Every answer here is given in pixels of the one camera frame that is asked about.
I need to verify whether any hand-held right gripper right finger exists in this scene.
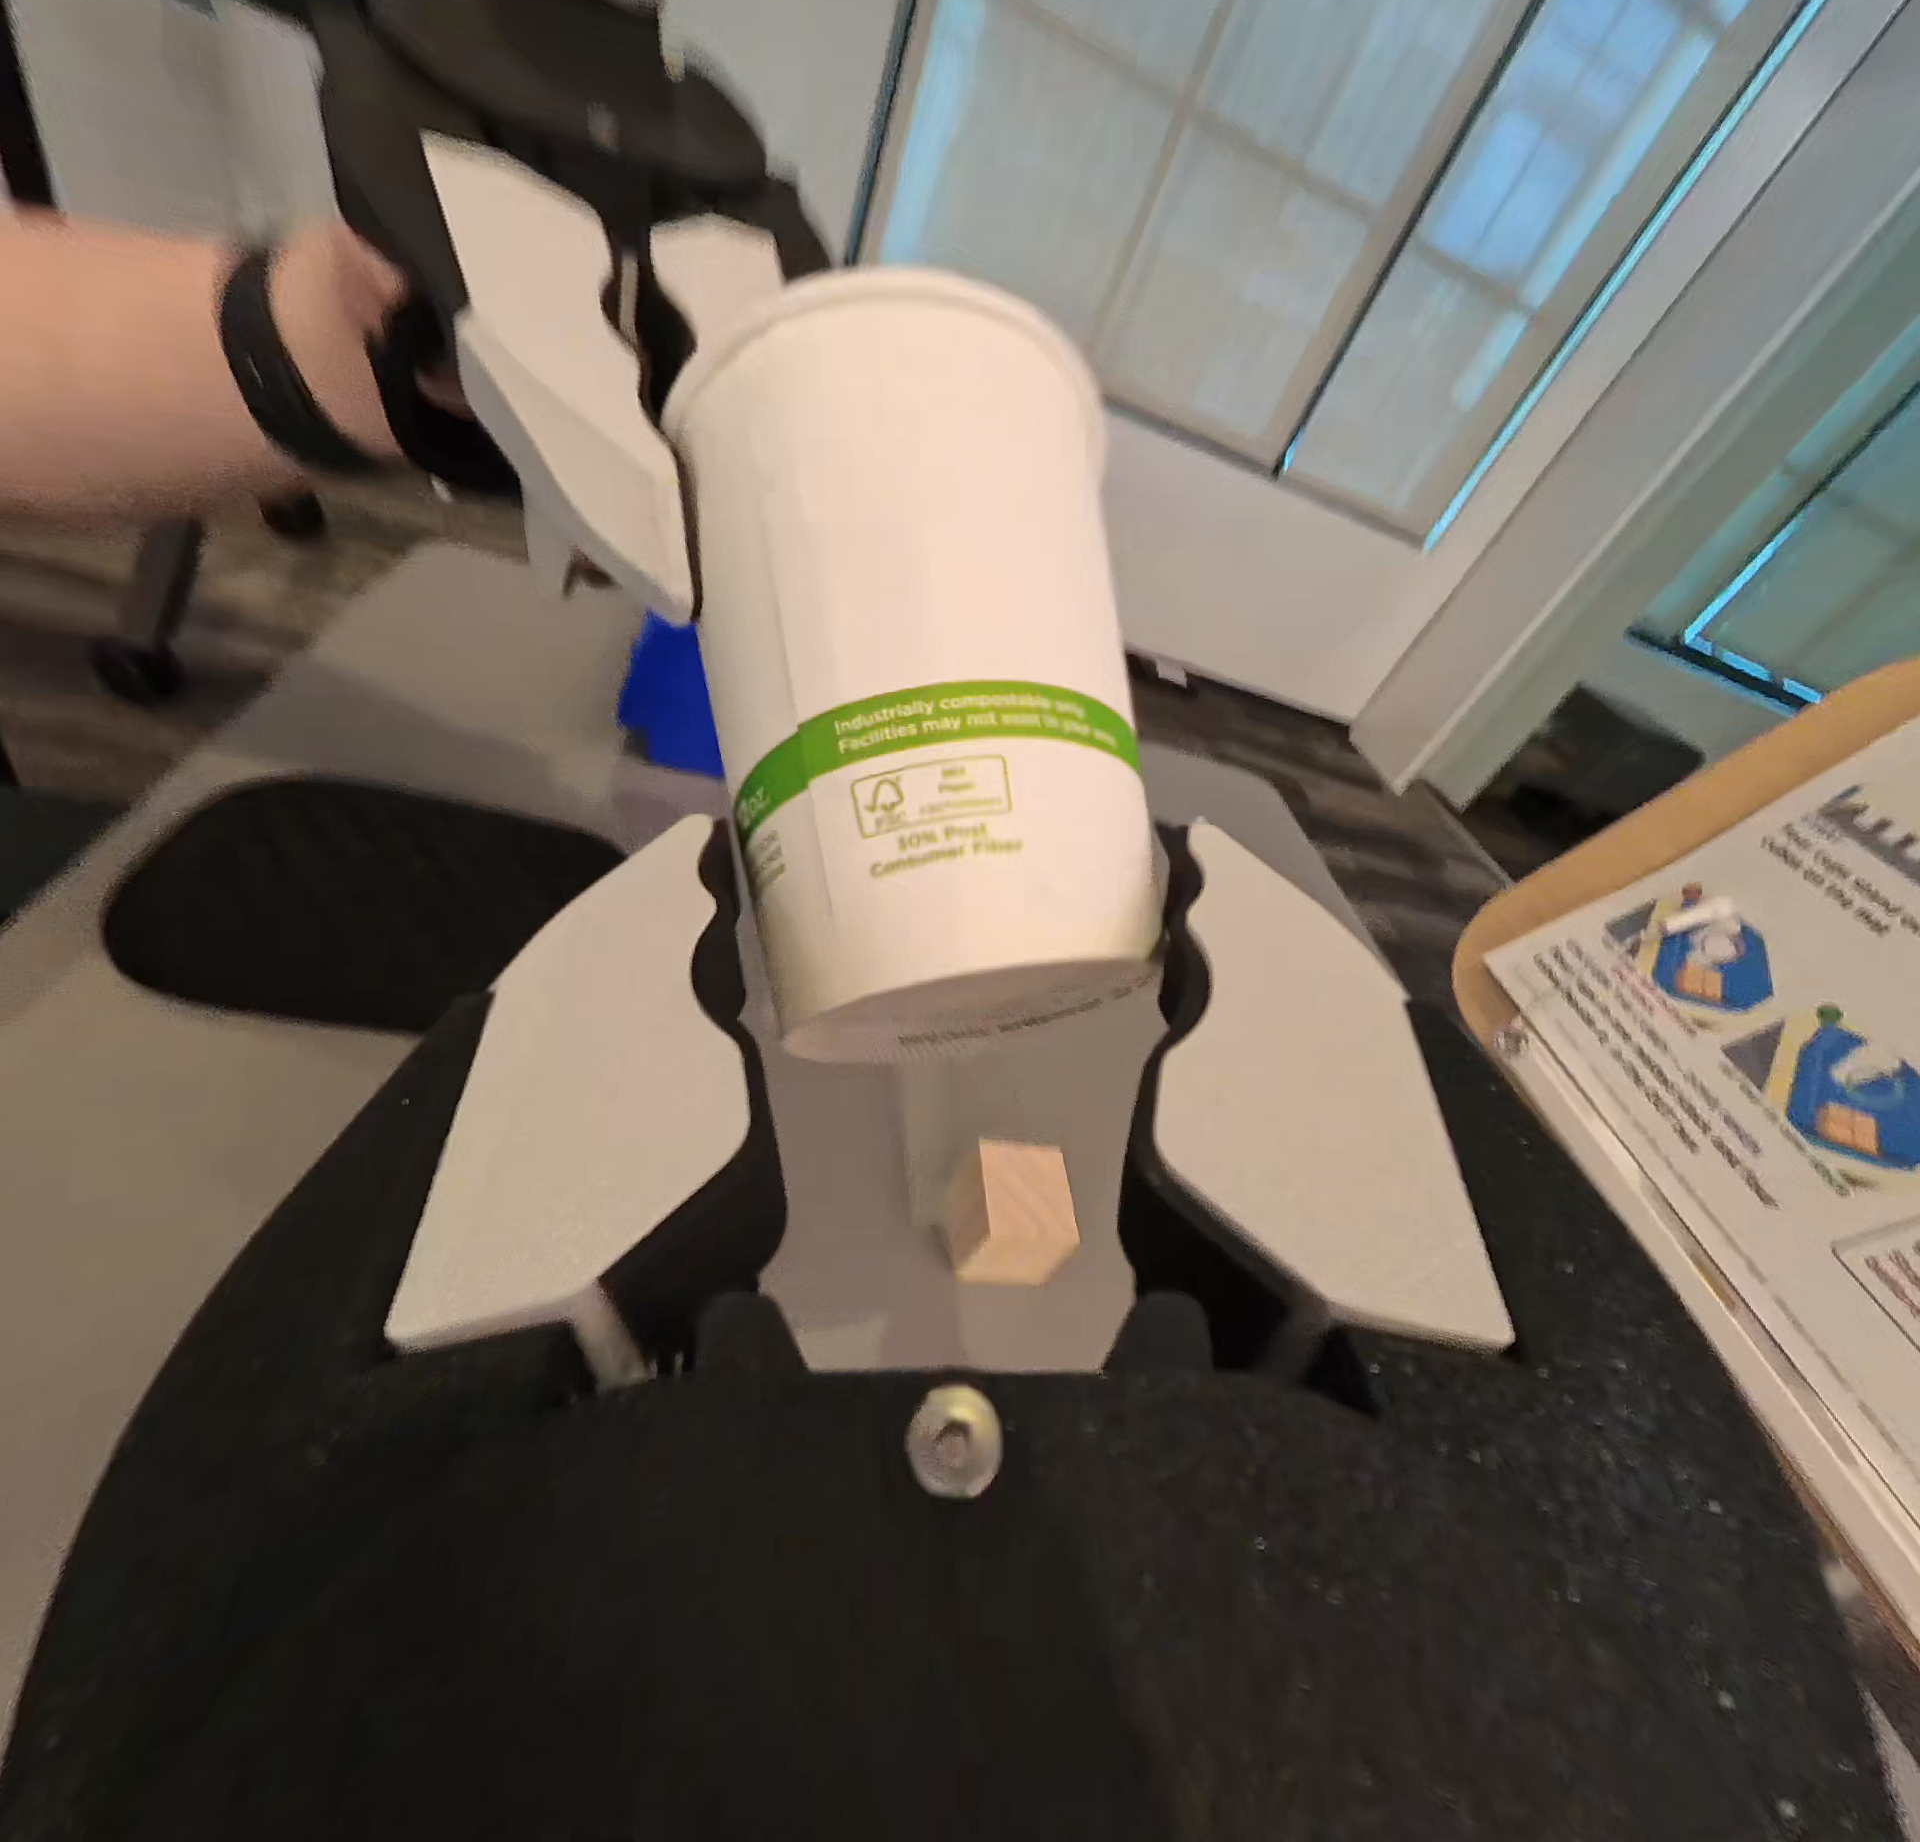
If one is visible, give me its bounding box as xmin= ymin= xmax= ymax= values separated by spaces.
xmin=1122 ymin=818 xmax=1519 ymax=1390

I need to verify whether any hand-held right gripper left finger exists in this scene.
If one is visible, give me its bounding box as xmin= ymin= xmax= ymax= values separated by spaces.
xmin=384 ymin=813 xmax=788 ymax=1390

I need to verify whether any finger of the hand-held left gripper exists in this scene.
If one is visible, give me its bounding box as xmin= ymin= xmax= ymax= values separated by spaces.
xmin=645 ymin=211 xmax=794 ymax=389
xmin=420 ymin=132 xmax=704 ymax=625

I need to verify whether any wooden cube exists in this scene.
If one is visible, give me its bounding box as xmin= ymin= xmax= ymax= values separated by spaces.
xmin=943 ymin=1140 xmax=1080 ymax=1284

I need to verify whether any white paper cup green band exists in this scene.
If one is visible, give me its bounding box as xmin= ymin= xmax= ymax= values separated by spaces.
xmin=659 ymin=267 xmax=1169 ymax=1064

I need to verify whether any blue plastic bin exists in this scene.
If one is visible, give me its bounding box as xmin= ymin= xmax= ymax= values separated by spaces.
xmin=618 ymin=612 xmax=729 ymax=782

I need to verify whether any person's left forearm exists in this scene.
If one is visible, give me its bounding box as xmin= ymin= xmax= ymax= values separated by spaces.
xmin=0 ymin=207 xmax=301 ymax=531

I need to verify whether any person's left hand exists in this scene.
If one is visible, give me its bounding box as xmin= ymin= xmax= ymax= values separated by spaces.
xmin=276 ymin=223 xmax=481 ymax=470

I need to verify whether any black wristband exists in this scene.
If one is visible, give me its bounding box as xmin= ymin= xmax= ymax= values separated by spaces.
xmin=217 ymin=243 xmax=395 ymax=475

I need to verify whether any printed instruction sheet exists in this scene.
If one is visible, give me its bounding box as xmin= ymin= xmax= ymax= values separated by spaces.
xmin=1484 ymin=717 xmax=1920 ymax=1575

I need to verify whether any instruction sheet on wooden stand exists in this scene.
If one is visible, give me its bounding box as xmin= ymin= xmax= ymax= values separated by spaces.
xmin=1453 ymin=658 xmax=1920 ymax=1634

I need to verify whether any black chair base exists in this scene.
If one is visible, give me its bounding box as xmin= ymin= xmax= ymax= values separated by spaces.
xmin=89 ymin=493 xmax=331 ymax=704

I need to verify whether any framed wall window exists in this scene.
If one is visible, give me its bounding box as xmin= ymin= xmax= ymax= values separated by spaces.
xmin=855 ymin=0 xmax=1883 ymax=546

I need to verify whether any glass wall panel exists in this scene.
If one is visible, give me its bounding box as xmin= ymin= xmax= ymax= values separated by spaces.
xmin=1626 ymin=388 xmax=1920 ymax=710

